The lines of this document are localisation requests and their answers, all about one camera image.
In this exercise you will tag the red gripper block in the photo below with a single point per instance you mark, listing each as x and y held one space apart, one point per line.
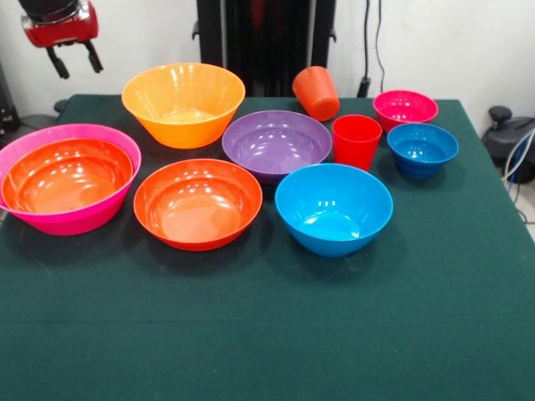
62 31

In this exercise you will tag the large orange bowl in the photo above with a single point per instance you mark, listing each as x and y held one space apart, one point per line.
184 100

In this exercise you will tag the red-orange bowl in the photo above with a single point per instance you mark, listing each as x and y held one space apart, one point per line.
67 179
196 209

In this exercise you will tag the large pink bowl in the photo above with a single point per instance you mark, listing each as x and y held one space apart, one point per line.
83 221

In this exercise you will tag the purple bowl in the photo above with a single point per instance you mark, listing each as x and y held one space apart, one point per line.
276 142

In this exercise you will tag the orange cup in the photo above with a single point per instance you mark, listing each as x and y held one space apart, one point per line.
317 98

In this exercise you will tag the red cup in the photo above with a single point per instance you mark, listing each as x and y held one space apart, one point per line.
355 146

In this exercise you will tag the light blue bowl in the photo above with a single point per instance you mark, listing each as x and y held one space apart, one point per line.
330 217

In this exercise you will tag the small dark blue bowl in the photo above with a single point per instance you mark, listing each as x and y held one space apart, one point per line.
422 146

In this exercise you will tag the black office chair base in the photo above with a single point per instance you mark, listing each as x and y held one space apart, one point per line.
29 129
501 138

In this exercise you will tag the dark green table cloth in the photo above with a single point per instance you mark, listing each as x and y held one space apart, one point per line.
267 326

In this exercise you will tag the small pink bowl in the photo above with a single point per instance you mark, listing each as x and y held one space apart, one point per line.
403 108

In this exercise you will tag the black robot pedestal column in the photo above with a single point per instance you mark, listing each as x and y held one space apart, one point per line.
267 42

